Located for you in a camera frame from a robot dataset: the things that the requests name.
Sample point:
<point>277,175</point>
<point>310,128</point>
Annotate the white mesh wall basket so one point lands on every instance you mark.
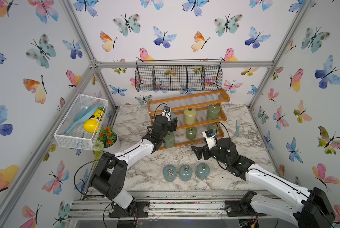
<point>78,138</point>

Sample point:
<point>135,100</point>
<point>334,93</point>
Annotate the small green canister bottom right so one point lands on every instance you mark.
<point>213,127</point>

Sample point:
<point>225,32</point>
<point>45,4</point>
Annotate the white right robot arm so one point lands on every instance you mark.
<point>295,204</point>

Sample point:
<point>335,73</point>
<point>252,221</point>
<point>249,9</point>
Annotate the potted orange flower plant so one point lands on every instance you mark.
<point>107,141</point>

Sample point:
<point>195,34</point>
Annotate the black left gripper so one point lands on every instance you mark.
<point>171,127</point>

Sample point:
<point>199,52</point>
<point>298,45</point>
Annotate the orange wooden three-tier shelf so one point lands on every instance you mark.
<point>200,102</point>

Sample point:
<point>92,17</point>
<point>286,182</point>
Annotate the black wire wall basket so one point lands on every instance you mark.
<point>188,75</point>

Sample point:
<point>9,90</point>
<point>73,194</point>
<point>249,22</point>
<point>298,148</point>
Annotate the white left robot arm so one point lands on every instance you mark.
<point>110,172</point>

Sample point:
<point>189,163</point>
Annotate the light blue dustpan scoop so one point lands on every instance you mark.
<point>83,116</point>

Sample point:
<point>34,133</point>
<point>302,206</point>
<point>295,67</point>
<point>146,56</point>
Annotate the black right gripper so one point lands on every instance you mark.
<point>205,149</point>

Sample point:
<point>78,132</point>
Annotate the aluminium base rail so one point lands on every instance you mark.
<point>169,205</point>

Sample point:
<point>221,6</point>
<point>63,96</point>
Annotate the green canister middle right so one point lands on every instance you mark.
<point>213,111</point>

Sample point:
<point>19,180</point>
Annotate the yellow mustard bottle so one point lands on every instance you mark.
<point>93,123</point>

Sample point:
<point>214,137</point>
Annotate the green canister bottom left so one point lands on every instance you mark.
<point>169,140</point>

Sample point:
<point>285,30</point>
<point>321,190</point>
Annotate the yellow-green canister middle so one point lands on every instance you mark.
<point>189,116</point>

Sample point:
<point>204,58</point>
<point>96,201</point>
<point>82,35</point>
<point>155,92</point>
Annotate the blue canister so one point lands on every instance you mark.
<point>203,171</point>
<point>169,173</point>
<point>172,116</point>
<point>185,172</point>

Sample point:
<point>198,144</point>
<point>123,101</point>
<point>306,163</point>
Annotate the small green canister bottom middle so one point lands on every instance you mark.
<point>191,133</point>

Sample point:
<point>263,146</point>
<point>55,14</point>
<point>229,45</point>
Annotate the small green canister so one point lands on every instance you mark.
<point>191,133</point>
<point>213,127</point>

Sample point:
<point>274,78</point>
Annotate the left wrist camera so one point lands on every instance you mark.
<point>167,112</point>

